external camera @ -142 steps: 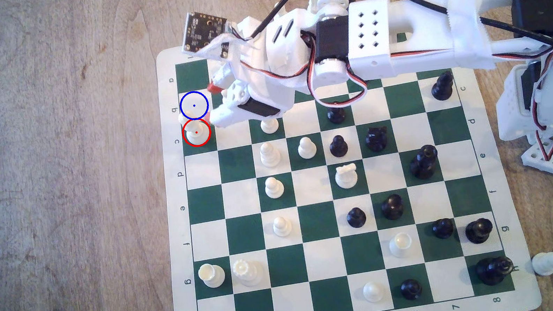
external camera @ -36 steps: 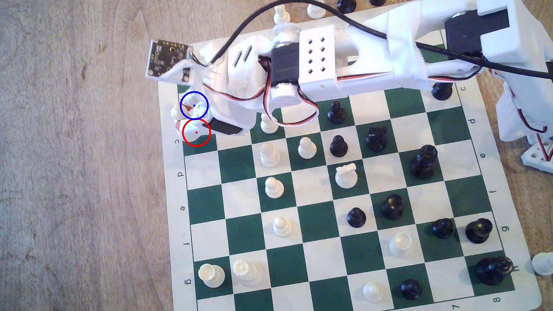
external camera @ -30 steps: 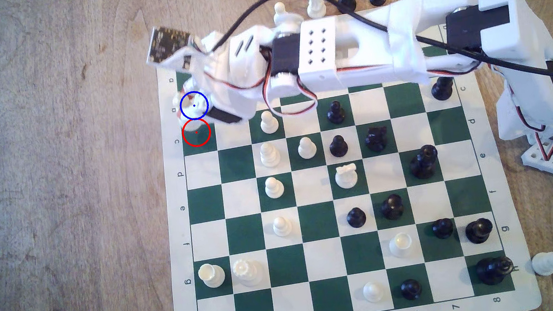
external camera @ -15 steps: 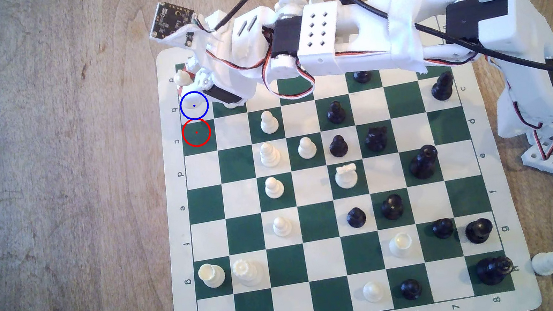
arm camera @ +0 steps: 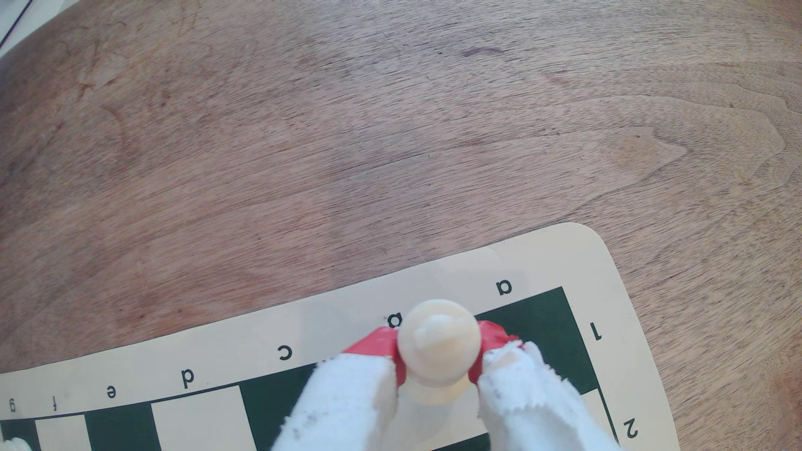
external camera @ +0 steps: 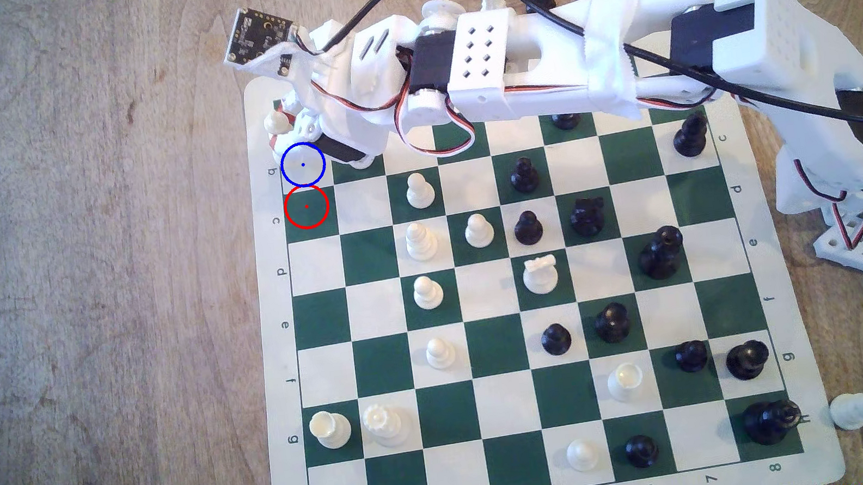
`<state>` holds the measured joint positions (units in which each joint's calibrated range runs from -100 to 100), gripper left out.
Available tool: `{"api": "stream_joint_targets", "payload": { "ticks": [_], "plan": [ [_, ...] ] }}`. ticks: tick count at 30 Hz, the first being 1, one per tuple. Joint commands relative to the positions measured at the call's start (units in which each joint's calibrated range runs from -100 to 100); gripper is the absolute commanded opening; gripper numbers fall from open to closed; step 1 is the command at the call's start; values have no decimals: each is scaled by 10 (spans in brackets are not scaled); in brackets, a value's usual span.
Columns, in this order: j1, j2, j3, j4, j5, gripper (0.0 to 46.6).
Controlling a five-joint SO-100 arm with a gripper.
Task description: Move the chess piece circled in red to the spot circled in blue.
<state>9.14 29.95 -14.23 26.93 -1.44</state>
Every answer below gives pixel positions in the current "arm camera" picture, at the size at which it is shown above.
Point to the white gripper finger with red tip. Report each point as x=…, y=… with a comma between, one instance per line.
x=338, y=407
x=532, y=407

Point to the green and cream chess mat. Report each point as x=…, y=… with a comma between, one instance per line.
x=200, y=413

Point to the white chess rook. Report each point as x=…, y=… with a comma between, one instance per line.
x=12, y=446

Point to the white chess king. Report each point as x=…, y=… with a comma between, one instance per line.
x=438, y=344

